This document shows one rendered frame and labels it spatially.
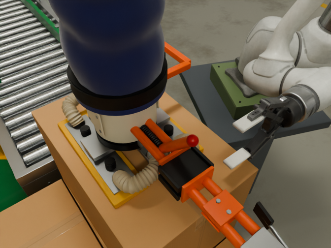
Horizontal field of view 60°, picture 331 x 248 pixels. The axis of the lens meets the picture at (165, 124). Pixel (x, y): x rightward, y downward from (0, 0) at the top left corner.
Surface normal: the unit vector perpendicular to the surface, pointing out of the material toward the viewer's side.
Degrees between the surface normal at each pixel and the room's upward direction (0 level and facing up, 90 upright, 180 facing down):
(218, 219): 0
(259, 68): 66
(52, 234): 0
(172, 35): 0
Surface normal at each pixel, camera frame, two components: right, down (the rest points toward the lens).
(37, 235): 0.00, -0.68
